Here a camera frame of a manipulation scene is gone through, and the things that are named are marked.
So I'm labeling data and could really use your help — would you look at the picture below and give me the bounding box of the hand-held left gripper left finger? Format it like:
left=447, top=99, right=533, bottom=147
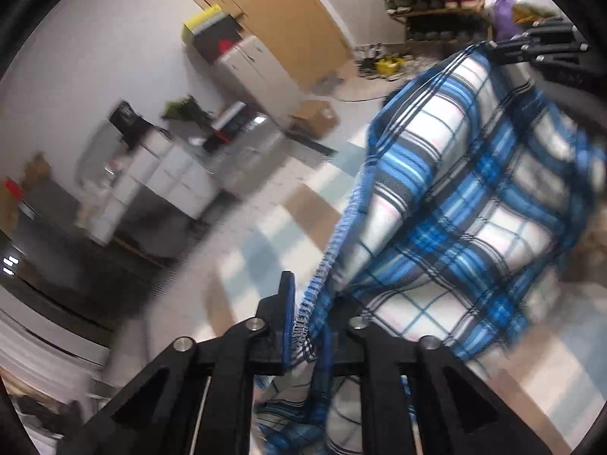
left=57, top=271, right=297, bottom=455

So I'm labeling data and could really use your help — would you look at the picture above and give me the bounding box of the white cabinet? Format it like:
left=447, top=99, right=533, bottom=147
left=217, top=37, right=305, bottom=119

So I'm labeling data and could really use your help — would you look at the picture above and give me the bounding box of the open cardboard box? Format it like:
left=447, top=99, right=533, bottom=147
left=21, top=151, right=51, bottom=186

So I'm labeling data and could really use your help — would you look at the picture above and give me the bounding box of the small cardboard box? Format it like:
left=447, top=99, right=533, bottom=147
left=291, top=99, right=340, bottom=136

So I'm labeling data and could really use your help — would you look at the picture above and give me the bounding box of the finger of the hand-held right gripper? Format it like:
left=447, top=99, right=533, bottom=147
left=487, top=38, right=596, bottom=88
left=511, top=16, right=585, bottom=42

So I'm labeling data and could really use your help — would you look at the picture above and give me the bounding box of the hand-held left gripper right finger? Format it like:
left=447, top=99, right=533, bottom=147
left=313, top=317, right=554, bottom=455

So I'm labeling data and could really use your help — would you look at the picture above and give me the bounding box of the purple bag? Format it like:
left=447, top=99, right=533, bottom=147
left=490, top=0, right=523, bottom=41

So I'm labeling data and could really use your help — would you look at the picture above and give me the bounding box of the stack of black boxes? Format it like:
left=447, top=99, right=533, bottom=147
left=192, top=16, right=245, bottom=65

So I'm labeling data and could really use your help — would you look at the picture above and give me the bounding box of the black coffee machine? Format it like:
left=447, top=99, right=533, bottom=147
left=109, top=100, right=153, bottom=146

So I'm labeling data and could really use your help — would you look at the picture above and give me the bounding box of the blue white plaid shirt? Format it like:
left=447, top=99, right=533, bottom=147
left=253, top=42, right=607, bottom=455

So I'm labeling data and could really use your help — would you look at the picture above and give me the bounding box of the checked bed sheet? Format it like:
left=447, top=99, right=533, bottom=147
left=201, top=140, right=586, bottom=439

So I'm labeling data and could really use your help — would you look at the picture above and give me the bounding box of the black red box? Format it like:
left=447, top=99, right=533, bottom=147
left=203, top=101, right=267, bottom=153

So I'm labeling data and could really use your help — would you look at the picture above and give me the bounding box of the white desk with drawers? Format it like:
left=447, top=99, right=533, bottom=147
left=75, top=127, right=224, bottom=248

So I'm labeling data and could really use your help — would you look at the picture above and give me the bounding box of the wooden door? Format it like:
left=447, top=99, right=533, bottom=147
left=159, top=0, right=354, bottom=92

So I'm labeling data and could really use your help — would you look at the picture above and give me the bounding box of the yellow shoe box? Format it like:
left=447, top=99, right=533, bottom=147
left=182, top=4, right=224, bottom=44

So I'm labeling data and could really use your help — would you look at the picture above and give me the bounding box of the scattered shoes pile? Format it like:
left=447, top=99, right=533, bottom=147
left=355, top=44, right=428, bottom=80

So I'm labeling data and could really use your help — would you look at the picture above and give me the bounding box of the silver suitcase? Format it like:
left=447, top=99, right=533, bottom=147
left=206, top=123, right=338, bottom=200

